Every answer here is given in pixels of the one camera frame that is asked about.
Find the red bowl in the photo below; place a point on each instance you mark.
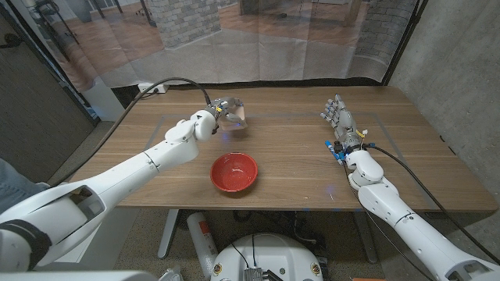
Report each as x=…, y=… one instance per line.
x=233, y=171

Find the grey tape outline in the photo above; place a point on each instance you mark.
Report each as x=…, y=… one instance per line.
x=293, y=114

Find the white cylinder with orange label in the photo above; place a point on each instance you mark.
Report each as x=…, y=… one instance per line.
x=203, y=242

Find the black backdrop frame pole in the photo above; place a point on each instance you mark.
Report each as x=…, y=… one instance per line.
x=402, y=43
x=51, y=62

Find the blue and white marker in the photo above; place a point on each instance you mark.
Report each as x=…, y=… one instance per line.
x=330, y=147

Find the grey table leg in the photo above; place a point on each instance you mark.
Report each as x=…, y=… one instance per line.
x=367, y=242

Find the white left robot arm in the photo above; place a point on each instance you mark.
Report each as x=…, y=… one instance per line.
x=129, y=171

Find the person in blue jeans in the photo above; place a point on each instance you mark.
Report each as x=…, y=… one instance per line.
x=15, y=187

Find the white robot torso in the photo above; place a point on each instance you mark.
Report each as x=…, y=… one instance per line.
x=269, y=253

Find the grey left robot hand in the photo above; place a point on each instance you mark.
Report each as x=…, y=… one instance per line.
x=236, y=119

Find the white power strip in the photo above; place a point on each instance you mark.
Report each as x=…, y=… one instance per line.
x=146, y=86

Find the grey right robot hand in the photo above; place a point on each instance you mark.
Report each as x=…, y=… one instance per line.
x=343, y=121

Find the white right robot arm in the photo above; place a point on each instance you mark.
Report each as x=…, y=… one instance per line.
x=410, y=222

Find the dark grey partition panel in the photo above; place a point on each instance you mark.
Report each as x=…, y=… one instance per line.
x=35, y=117

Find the white table leg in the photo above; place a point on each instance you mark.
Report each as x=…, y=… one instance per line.
x=168, y=234

